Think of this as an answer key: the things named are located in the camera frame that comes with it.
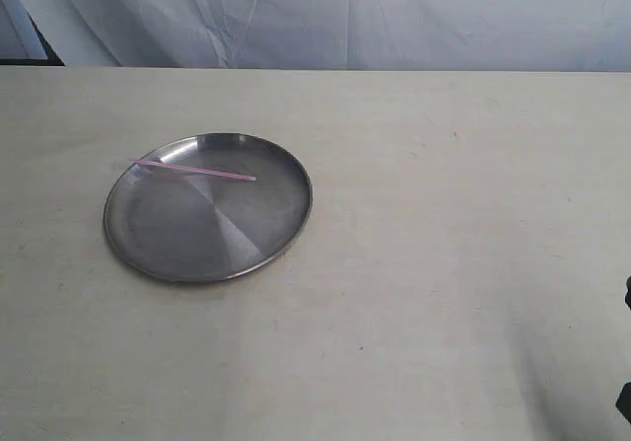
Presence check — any pink plastic straw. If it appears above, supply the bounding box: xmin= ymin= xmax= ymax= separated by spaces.
xmin=129 ymin=159 xmax=257 ymax=182

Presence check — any round steel plate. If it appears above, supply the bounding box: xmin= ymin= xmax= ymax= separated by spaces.
xmin=103 ymin=132 xmax=313 ymax=284

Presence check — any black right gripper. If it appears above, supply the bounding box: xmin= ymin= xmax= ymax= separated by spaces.
xmin=615 ymin=277 xmax=631 ymax=413

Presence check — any white backdrop cloth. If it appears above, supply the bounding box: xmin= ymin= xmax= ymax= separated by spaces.
xmin=20 ymin=0 xmax=630 ymax=72

